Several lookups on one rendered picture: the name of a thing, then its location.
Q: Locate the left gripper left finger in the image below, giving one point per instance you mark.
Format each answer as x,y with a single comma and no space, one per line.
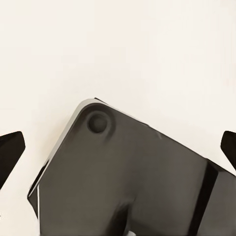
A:
12,147

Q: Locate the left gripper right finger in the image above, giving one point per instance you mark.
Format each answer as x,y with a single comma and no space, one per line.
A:
228,146

